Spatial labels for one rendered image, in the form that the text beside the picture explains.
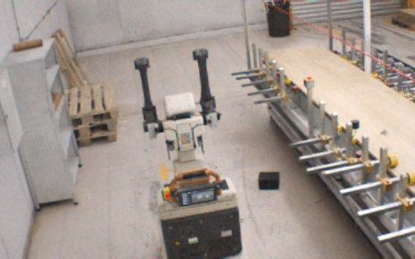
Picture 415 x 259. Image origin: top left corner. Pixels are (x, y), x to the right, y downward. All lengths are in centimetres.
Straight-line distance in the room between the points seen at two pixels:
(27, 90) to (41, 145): 57
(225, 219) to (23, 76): 233
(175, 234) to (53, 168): 195
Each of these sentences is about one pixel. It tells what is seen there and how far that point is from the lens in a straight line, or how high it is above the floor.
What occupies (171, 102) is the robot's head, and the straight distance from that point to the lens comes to 344.
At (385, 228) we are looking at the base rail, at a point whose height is 69.
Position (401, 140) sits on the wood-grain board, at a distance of 376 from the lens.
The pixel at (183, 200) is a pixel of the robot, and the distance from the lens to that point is 323.
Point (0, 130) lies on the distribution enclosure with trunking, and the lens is 390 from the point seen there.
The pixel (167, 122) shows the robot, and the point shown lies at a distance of 341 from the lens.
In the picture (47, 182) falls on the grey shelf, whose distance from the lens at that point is 506.
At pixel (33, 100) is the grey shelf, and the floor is 117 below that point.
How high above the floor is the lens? 253
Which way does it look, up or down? 24 degrees down
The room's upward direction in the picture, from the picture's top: 7 degrees counter-clockwise
